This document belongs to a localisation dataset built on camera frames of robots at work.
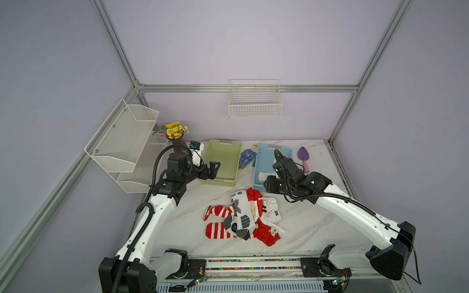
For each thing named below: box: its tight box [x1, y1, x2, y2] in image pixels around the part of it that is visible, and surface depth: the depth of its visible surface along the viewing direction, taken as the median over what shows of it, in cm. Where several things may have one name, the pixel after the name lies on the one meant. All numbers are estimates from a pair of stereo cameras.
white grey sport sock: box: [224, 190, 258, 241], surface depth 83 cm
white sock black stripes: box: [262, 197, 278, 223], surface depth 88 cm
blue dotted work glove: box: [238, 148, 257, 170], surface depth 113 cm
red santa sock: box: [252, 217, 281, 247], surface depth 82 cm
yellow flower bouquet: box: [152, 121, 190, 139], surface depth 95 cm
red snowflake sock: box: [246, 187, 264, 225], surface depth 85 cm
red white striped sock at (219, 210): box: [203, 204, 236, 221], surface depth 86 cm
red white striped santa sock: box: [205, 222, 238, 240], surface depth 84 cm
